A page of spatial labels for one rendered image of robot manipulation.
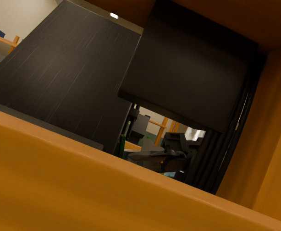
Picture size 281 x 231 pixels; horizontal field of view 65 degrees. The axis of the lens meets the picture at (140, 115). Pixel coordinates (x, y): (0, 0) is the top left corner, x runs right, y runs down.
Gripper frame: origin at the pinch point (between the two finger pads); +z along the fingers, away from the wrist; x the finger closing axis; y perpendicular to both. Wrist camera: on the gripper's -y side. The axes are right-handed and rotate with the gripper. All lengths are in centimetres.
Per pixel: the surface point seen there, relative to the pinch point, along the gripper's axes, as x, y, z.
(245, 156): 25.2, -12.7, -12.1
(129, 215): 29.9, -21.4, 4.4
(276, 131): 30.6, -12.3, -13.4
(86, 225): 29.3, -21.9, 7.9
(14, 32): -293, 538, 267
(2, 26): -284, 549, 299
